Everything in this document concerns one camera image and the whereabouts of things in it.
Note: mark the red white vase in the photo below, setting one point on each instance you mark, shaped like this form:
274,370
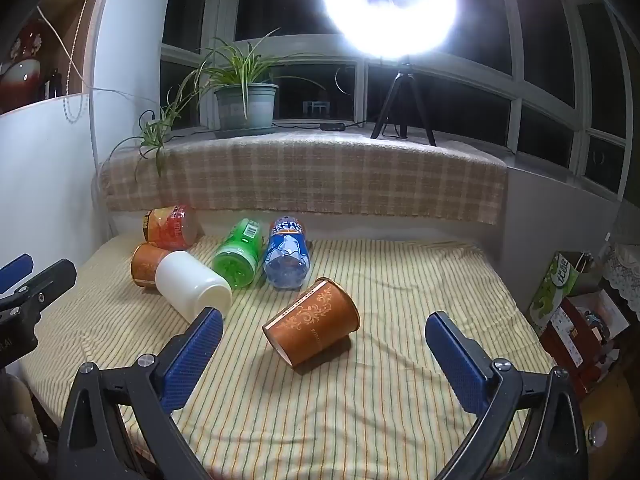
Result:
22,60

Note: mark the white lace cloth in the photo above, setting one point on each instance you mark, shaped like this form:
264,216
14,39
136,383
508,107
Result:
622,270

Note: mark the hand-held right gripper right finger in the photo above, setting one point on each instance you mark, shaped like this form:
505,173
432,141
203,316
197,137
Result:
457,360

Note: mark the black power adapter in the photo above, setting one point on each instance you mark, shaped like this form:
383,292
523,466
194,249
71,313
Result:
332,126

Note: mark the striped yellow bed sheet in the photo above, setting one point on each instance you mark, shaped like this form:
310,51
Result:
310,385

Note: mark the plaid beige blanket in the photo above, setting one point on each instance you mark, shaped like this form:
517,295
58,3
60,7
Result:
300,180

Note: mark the white plastic jar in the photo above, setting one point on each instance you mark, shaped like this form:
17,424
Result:
192,282

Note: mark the red cardboard box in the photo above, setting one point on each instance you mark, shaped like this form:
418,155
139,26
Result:
582,340

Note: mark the red orange snack can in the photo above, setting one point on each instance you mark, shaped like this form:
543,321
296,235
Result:
170,227

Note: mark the brown patterned paper cup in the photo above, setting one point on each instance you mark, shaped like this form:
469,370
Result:
315,322
145,265

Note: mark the green plastic bottle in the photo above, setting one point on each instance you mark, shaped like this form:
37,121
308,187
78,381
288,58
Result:
240,255

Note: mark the blue plastic bottle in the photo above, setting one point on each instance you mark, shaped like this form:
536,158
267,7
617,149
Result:
286,255

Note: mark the potted spider plant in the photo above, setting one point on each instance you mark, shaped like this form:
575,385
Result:
245,95

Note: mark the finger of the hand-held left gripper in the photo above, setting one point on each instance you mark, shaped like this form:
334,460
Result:
15,270
42,285

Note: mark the green white paper bag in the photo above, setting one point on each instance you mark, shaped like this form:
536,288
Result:
557,285

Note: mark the black tripod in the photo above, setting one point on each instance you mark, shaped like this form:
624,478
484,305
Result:
403,105

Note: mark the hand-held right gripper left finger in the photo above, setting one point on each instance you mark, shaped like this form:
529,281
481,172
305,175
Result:
192,355

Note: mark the wooden shelf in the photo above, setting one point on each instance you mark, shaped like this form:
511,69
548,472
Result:
52,35

